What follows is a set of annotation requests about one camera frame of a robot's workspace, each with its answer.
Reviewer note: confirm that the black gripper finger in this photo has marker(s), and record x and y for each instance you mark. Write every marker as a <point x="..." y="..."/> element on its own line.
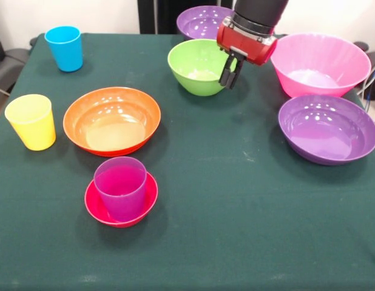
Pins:
<point x="226" y="69"/>
<point x="235" y="74"/>

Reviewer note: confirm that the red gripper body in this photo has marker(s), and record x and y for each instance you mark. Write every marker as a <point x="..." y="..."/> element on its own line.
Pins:
<point x="248" y="45"/>

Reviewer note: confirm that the green bowl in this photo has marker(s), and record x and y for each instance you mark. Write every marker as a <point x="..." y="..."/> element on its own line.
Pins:
<point x="193" y="72"/>

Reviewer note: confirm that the purple rounded deep bowl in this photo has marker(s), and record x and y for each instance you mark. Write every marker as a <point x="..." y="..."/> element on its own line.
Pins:
<point x="199" y="24"/>

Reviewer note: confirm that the orange wide shallow bowl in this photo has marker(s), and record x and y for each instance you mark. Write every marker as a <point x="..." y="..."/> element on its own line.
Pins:
<point x="111" y="124"/>

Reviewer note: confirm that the purple plastic cup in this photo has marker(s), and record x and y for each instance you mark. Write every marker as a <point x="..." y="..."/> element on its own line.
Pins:
<point x="122" y="203"/>

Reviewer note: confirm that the red small bowl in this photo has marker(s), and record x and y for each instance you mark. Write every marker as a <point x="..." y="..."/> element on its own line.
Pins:
<point x="95" y="209"/>

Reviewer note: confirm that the pink large bowl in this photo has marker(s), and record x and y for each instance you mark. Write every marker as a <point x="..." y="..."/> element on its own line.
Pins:
<point x="318" y="66"/>

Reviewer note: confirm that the purple wide shallow bowl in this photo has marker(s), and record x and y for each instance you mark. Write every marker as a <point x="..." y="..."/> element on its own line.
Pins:
<point x="327" y="130"/>

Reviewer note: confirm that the black rounded object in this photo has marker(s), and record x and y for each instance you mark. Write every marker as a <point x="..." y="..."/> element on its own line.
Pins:
<point x="361" y="46"/>

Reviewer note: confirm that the dark green table cloth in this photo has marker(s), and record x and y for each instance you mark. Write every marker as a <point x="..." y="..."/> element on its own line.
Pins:
<point x="266" y="227"/>

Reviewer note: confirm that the blue plastic cup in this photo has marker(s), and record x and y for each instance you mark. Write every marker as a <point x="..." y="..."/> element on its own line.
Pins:
<point x="66" y="51"/>

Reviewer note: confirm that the black small knob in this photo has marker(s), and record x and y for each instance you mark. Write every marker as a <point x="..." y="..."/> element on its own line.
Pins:
<point x="32" y="41"/>

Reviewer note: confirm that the yellow plastic cup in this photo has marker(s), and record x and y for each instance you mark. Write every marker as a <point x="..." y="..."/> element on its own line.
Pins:
<point x="32" y="130"/>

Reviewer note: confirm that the black office chair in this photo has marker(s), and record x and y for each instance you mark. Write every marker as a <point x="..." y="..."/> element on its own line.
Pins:
<point x="11" y="60"/>

